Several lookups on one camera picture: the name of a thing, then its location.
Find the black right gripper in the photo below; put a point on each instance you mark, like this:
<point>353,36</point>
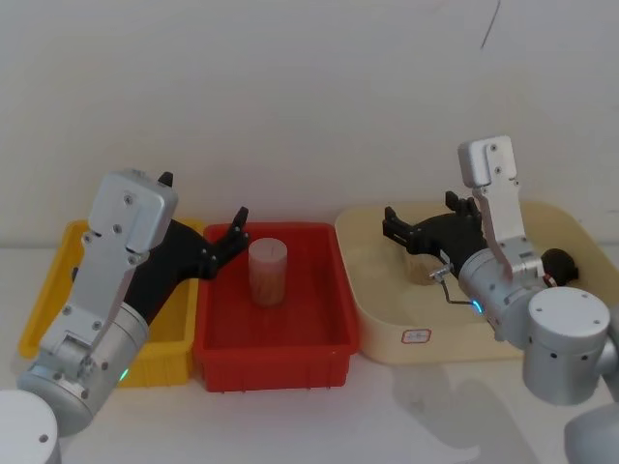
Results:
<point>450,239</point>

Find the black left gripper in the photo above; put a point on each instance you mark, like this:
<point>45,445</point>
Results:
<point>174,256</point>

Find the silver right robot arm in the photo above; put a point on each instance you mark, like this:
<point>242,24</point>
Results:
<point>566,338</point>

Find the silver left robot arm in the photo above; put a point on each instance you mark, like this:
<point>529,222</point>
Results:
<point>97,348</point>

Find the pale pink cylinder cup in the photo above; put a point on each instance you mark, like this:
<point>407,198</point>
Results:
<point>268,270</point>

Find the cream plastic bin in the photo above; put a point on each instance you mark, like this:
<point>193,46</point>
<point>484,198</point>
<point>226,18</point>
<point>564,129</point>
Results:
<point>387,309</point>

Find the black round object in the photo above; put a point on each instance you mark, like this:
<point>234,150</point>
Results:
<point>558,263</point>

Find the yellow plastic bin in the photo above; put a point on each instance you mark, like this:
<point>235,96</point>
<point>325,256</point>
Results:
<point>159,362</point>

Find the red plastic bin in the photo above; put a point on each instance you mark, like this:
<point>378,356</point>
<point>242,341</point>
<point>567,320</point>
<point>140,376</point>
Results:
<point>271,367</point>

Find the white label with red frame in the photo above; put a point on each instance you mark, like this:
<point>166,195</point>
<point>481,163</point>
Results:
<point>416,336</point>

